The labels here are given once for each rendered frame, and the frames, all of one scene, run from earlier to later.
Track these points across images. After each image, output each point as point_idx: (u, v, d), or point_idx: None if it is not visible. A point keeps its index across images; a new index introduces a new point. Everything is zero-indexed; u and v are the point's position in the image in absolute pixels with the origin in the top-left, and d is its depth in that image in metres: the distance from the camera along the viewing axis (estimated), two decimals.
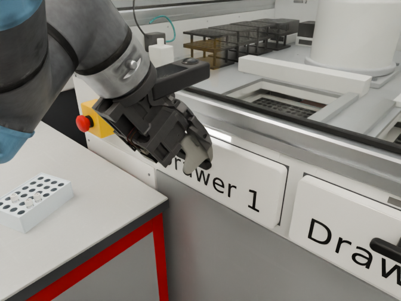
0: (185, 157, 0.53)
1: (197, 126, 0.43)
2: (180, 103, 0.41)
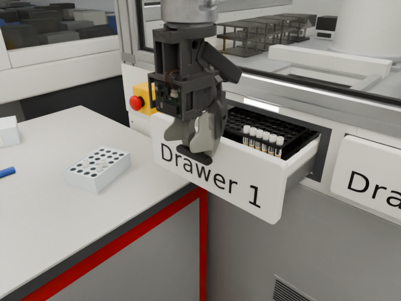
0: (185, 153, 0.52)
1: (222, 103, 0.46)
2: (218, 74, 0.45)
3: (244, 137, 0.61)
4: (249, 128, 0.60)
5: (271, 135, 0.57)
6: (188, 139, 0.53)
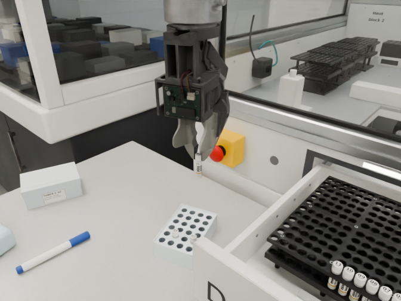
0: None
1: (227, 102, 0.47)
2: (220, 73, 0.46)
3: None
4: (342, 268, 0.40)
5: (383, 290, 0.37)
6: (193, 142, 0.52)
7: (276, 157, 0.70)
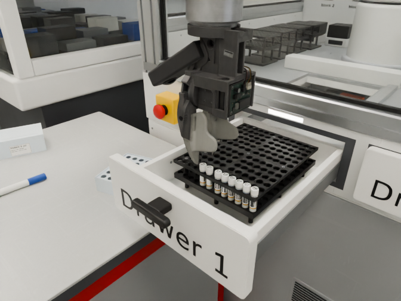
0: (141, 211, 0.44)
1: None
2: None
3: (215, 183, 0.53)
4: (221, 174, 0.52)
5: (244, 184, 0.49)
6: (197, 146, 0.51)
7: None
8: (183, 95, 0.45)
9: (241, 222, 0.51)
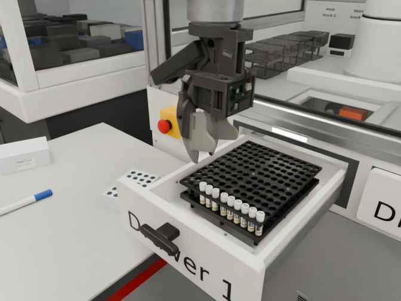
0: (149, 237, 0.45)
1: None
2: None
3: (221, 205, 0.54)
4: (227, 197, 0.53)
5: (250, 209, 0.49)
6: (197, 146, 0.51)
7: None
8: (182, 94, 0.45)
9: (247, 245, 0.51)
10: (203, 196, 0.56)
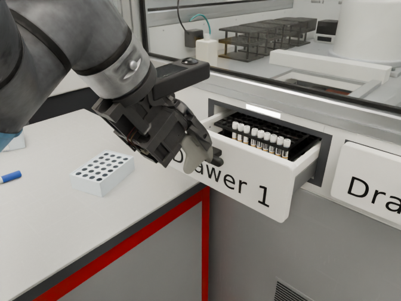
0: None
1: (197, 126, 0.43)
2: (180, 103, 0.41)
3: (252, 139, 0.63)
4: (257, 131, 0.62)
5: (278, 137, 0.59)
6: None
7: None
8: None
9: None
10: (235, 134, 0.66)
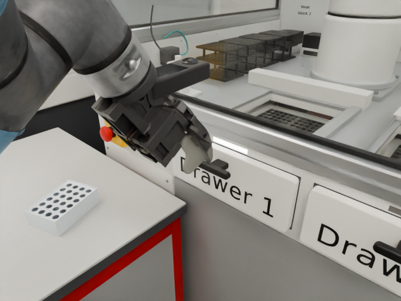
0: (206, 168, 0.59)
1: (197, 126, 0.43)
2: (180, 102, 0.41)
3: None
4: None
5: None
6: None
7: None
8: None
9: None
10: None
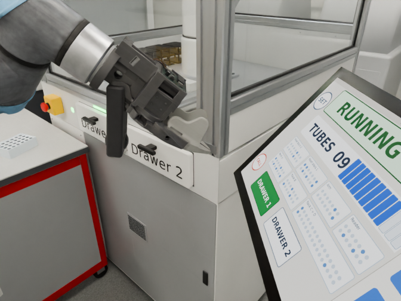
0: (85, 120, 1.12)
1: None
2: None
3: None
4: None
5: None
6: (195, 142, 0.52)
7: (72, 107, 1.28)
8: (148, 124, 0.46)
9: None
10: None
